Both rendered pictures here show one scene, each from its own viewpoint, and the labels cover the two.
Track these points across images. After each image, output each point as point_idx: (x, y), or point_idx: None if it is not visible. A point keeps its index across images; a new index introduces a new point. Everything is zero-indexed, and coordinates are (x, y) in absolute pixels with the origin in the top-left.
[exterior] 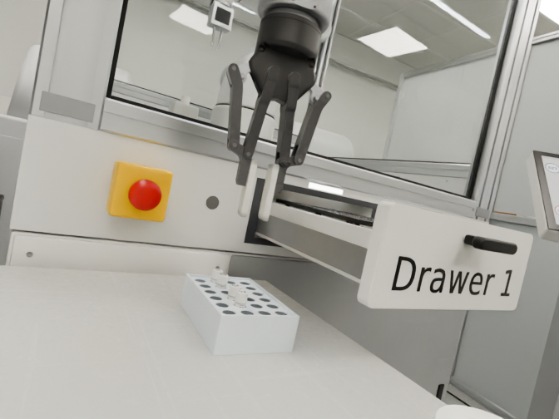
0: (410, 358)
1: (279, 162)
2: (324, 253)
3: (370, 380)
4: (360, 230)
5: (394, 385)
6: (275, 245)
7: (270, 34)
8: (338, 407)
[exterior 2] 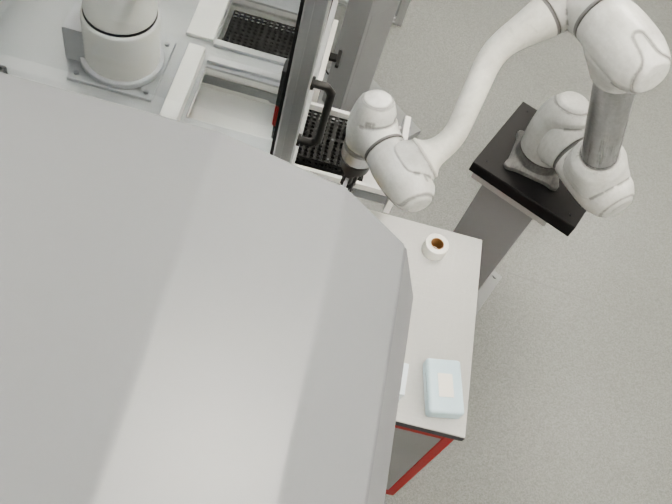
0: None
1: (349, 191)
2: (356, 194)
3: (392, 229)
4: (378, 190)
5: (397, 225)
6: None
7: (360, 175)
8: None
